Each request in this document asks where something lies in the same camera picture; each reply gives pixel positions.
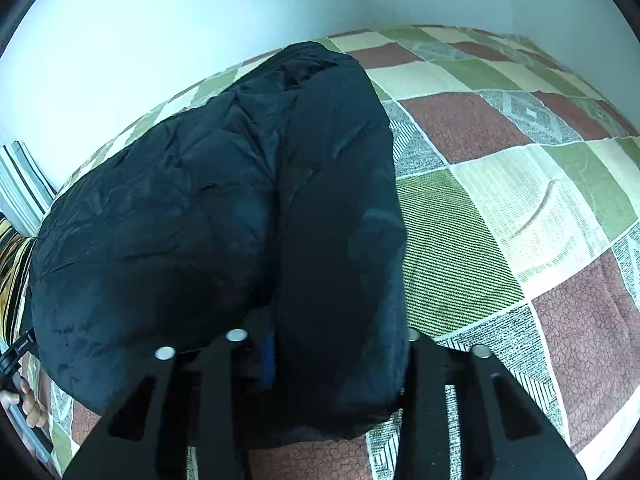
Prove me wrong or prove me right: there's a striped dark yellow pillow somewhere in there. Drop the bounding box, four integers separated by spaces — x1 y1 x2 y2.
0 216 34 346

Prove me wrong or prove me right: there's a checkered bed cover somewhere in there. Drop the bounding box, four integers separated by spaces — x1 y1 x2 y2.
8 24 640 480

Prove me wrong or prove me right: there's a person's left hand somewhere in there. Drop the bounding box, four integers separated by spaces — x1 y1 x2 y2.
0 377 48 428

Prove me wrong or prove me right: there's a black puffer jacket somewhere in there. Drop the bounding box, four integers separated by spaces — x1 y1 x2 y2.
29 42 409 440

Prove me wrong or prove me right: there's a striped light pillow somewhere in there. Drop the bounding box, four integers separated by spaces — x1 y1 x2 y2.
0 141 56 236

